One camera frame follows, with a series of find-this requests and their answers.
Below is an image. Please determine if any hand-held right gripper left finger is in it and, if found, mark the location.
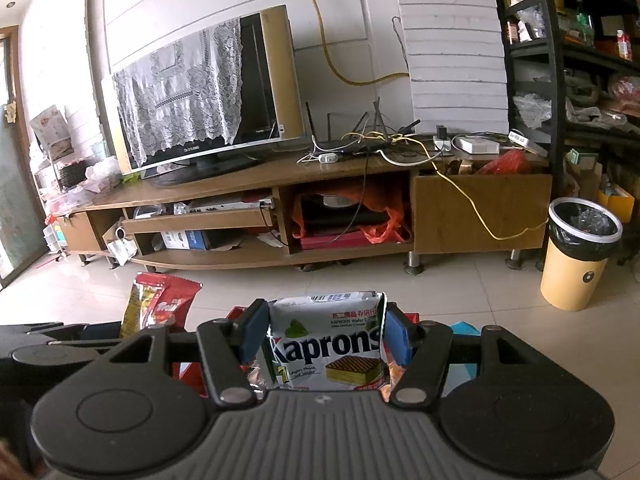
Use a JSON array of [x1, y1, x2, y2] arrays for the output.
[[106, 298, 272, 408]]

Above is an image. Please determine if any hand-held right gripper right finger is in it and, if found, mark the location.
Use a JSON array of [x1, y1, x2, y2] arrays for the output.
[[381, 303, 539, 408]]

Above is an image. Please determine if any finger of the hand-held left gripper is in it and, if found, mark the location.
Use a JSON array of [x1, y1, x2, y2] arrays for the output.
[[47, 323, 126, 347]]

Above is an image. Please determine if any red cardboard box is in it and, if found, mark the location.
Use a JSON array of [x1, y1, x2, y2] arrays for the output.
[[170, 306, 422, 401]]

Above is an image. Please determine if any white wafer packet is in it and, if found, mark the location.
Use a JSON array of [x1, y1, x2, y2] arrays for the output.
[[255, 290, 389, 394]]

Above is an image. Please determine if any red snack packet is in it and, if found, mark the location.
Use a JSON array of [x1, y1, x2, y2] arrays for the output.
[[119, 272, 204, 342]]

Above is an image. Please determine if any blue checkered tablecloth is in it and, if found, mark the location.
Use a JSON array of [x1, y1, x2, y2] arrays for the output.
[[447, 322, 484, 391]]

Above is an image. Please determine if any orange plastic bag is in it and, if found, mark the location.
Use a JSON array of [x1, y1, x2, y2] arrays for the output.
[[292, 180, 414, 246]]

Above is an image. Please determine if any white plastic drawer cart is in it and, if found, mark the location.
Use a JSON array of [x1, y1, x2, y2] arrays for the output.
[[42, 211, 69, 256]]

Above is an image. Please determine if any blue and white carton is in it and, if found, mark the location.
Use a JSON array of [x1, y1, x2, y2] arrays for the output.
[[162, 229, 210, 251]]

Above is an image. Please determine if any pink flat box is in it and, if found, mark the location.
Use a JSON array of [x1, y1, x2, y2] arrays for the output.
[[300, 232, 374, 251]]

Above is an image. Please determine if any white set-top player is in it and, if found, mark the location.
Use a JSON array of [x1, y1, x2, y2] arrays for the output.
[[190, 198, 275, 212]]

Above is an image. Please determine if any wooden television stand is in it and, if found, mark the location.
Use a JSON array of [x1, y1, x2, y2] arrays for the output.
[[55, 151, 554, 274]]

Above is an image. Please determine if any beige trash can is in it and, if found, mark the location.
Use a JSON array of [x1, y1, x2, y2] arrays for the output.
[[539, 197, 624, 312]]

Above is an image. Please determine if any black router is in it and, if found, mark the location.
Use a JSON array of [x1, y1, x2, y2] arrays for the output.
[[304, 100, 422, 155]]

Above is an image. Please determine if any red plastic bag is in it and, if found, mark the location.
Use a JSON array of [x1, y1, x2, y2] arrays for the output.
[[475, 149, 532, 176]]

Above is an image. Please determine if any white flat device box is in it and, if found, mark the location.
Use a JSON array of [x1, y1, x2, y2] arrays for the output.
[[459, 134, 501, 155]]

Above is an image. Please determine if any printed paper poster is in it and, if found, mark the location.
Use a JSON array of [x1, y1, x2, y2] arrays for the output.
[[29, 104, 74, 161]]

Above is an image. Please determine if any black television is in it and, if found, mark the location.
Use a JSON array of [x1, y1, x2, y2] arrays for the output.
[[100, 10, 307, 187]]

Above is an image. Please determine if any white lace cloth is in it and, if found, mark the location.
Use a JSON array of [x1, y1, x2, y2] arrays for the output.
[[112, 17, 244, 166]]

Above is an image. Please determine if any brown cardboard sheet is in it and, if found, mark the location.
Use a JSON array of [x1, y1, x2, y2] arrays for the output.
[[259, 4, 307, 140]]

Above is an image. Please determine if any black metal shelf rack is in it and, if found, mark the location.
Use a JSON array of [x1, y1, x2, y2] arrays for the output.
[[487, 0, 640, 267]]

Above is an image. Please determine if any yellow cable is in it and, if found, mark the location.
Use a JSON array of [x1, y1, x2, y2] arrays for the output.
[[301, 0, 549, 241]]

